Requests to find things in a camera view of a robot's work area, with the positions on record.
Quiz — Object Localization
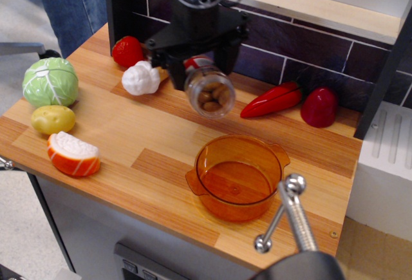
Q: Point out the dark red toy pepper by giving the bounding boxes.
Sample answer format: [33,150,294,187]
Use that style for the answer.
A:
[301,87,339,128]

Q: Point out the clear jar of almonds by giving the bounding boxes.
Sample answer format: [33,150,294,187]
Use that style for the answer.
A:
[183,55,236,119]

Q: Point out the orange and white toy sushi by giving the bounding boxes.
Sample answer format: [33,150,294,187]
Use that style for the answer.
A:
[47,131,100,176]

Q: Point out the metal clamp knob left edge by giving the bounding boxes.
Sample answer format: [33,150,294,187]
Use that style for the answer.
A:
[0,157,15,171]

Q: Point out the orange transparent plastic pot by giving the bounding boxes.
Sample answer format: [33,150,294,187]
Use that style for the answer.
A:
[185,135,290,222]

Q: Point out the dark grey shelf post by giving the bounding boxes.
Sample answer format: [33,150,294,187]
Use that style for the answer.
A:
[354,0,411,140]

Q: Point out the green toy cabbage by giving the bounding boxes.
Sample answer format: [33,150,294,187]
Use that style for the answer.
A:
[22,57,79,107]

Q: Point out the person's leg in jeans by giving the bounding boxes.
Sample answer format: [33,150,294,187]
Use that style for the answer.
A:
[41,0,108,58]

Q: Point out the yellow toy potato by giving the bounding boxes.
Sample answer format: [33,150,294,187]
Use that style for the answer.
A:
[31,105,76,135]

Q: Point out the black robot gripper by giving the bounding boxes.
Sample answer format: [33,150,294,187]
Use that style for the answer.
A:
[145,0,248,91]

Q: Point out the red toy strawberry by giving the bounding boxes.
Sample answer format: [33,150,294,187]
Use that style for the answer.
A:
[111,35,145,68]

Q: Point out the white toy garlic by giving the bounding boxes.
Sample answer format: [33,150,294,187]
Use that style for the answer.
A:
[122,61,161,96]

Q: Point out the red toy chili pepper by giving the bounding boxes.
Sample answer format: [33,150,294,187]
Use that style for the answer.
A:
[240,82,303,118]

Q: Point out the black oven control panel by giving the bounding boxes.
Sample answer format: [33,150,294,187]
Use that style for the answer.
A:
[113,243,186,280]

